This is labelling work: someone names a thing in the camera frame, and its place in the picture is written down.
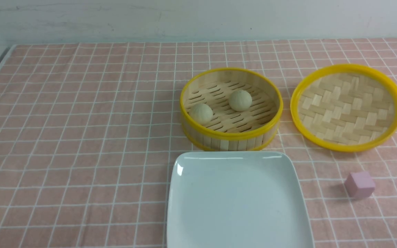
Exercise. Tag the steamed bun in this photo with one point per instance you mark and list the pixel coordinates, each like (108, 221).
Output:
(201, 113)
(240, 100)

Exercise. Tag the white square plate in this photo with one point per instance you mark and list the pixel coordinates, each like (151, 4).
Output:
(236, 199)

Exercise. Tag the pink checkered tablecloth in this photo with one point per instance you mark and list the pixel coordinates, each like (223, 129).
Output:
(89, 133)

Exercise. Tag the yellow rimmed bamboo steamer basket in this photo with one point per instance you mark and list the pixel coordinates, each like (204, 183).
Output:
(229, 130)

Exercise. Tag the pink cube block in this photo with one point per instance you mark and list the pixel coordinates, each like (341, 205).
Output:
(360, 185)

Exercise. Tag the yellow rimmed woven steamer lid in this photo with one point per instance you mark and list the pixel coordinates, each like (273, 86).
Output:
(345, 107)

